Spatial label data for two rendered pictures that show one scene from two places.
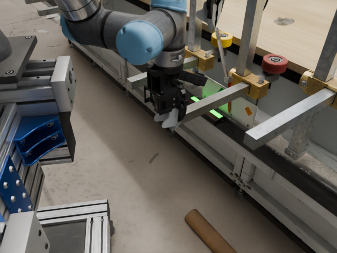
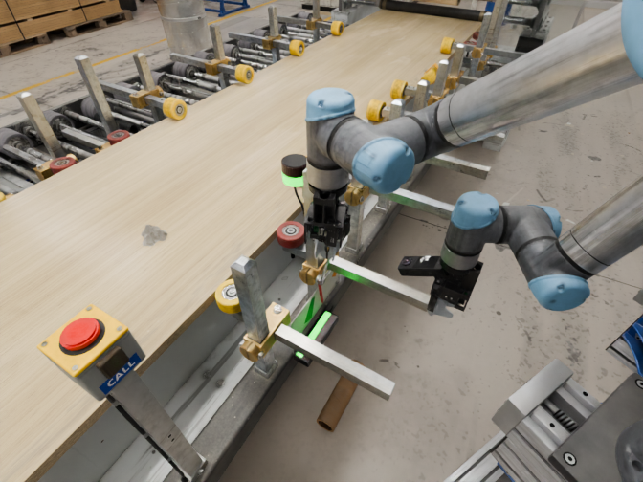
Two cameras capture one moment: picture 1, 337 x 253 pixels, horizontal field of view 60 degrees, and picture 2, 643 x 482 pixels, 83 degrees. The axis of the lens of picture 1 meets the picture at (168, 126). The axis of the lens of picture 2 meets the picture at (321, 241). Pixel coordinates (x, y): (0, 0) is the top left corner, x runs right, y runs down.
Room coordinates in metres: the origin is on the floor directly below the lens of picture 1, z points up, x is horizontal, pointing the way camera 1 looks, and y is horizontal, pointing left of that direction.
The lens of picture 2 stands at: (1.11, 0.37, 1.59)
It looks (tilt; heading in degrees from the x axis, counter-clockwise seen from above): 44 degrees down; 246
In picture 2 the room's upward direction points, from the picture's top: straight up
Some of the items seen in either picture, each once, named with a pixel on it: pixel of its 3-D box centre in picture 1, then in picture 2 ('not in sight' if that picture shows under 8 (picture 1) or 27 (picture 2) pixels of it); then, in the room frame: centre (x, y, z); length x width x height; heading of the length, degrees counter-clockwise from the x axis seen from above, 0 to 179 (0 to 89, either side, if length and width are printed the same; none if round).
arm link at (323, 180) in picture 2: not in sight; (329, 170); (0.88, -0.12, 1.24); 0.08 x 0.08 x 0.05
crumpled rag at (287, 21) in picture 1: (285, 19); (152, 231); (1.24, -0.49, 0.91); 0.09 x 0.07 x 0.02; 93
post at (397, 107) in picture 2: not in sight; (388, 166); (0.46, -0.54, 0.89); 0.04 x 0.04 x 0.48; 36
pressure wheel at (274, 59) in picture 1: (272, 73); (292, 243); (0.89, -0.35, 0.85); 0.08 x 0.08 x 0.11
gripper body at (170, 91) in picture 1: (165, 85); (454, 278); (0.63, 0.01, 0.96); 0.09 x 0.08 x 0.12; 126
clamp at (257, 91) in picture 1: (247, 82); (319, 262); (0.84, -0.26, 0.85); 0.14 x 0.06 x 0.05; 36
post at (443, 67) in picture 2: not in sight; (432, 118); (0.05, -0.83, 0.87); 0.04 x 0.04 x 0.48; 36
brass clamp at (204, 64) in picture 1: (197, 57); (265, 332); (1.05, -0.11, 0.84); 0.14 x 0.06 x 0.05; 36
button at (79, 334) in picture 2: not in sight; (81, 335); (1.27, 0.05, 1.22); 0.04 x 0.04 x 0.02
